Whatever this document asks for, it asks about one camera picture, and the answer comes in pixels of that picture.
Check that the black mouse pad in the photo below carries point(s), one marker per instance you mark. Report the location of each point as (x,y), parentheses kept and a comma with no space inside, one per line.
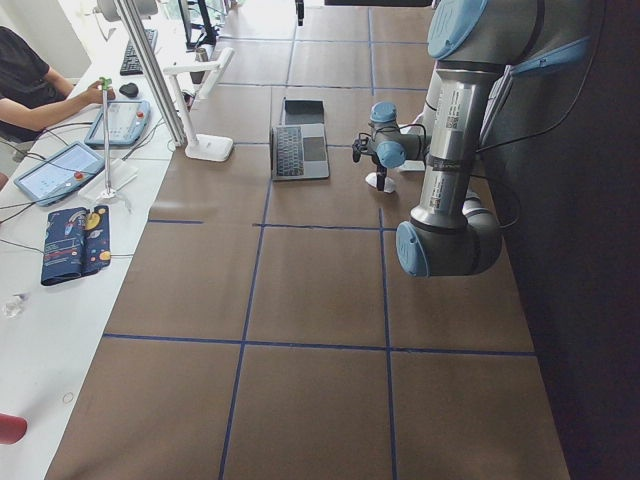
(298,112)

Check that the metal rod with green tip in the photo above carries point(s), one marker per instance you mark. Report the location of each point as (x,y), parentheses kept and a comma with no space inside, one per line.
(108,192)

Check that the person in black shirt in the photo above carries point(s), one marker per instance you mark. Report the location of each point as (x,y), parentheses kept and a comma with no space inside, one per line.
(34,96)

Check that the black desk mouse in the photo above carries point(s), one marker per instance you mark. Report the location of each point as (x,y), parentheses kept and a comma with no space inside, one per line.
(129,90)

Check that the grey laptop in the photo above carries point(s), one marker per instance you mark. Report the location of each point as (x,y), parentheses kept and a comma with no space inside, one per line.
(299,152)

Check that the white desk lamp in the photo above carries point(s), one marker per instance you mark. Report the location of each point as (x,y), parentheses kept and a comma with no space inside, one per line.
(200,144)

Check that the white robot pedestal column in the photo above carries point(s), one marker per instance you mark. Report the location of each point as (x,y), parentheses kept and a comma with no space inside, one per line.
(416,139)

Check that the white computer mouse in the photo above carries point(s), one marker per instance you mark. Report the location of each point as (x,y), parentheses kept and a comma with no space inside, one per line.
(390,184)

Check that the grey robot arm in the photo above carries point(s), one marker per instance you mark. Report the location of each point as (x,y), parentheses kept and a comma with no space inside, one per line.
(473,44)

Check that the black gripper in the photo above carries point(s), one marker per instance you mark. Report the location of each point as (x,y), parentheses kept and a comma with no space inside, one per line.
(382,176)

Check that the red cylinder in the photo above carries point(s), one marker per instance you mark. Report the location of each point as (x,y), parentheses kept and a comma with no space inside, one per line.
(12,428)

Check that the blue space pattern pouch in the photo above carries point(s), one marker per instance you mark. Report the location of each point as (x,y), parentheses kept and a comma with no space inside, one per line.
(77,244)

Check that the teach pendant tablet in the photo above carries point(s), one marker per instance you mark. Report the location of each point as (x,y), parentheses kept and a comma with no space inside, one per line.
(61,174)
(126,122)

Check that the lower teach pendant tablet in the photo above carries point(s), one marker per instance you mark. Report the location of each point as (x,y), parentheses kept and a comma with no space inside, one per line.
(61,174)

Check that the upper teach pendant tablet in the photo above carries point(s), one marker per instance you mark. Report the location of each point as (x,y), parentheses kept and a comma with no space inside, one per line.
(126,122)

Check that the aluminium frame post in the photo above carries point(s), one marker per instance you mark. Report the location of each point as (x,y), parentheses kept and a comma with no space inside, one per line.
(129,15)

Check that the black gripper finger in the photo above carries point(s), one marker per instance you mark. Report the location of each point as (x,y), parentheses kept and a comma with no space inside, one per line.
(300,11)

